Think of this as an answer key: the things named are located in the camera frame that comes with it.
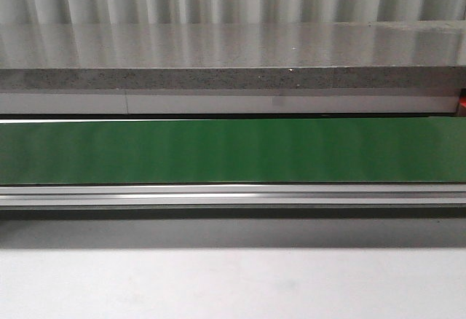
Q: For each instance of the green conveyor belt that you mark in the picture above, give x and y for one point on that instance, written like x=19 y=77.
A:
x=202 y=151

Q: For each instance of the grey speckled stone counter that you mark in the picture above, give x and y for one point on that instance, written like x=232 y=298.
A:
x=222 y=70

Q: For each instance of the aluminium conveyor frame rail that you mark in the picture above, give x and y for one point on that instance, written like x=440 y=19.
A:
x=232 y=196

